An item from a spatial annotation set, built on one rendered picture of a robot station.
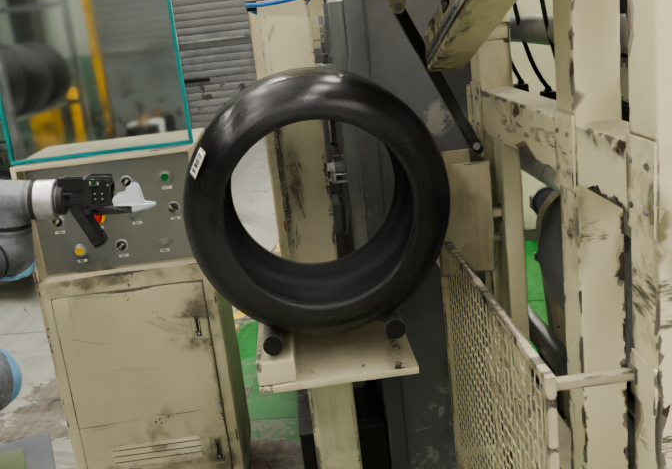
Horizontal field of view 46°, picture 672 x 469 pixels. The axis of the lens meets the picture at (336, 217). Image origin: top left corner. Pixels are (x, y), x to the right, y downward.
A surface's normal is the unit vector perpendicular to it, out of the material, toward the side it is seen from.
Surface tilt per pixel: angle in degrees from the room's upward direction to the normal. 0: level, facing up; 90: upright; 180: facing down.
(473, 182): 90
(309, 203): 90
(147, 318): 90
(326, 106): 80
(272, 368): 90
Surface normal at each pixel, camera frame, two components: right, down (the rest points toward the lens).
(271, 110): 0.00, 0.08
